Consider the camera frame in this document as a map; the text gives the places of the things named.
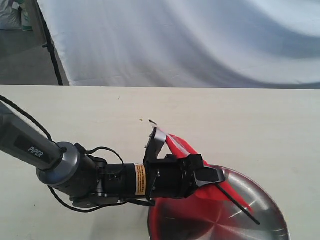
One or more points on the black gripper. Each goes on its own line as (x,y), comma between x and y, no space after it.
(170,177)

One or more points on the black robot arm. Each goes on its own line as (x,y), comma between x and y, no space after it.
(91,182)

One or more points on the round steel plate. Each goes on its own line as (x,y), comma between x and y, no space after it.
(199,219)

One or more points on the white backdrop cloth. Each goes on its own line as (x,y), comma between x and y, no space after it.
(187,43)

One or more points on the black backdrop stand pole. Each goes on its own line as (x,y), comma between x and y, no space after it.
(50,47)

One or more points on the green printed sack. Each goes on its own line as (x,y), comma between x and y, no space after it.
(26,24)

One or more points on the white sack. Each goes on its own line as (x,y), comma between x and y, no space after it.
(10,16)

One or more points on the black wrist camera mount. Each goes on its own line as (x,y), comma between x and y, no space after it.
(156,141)

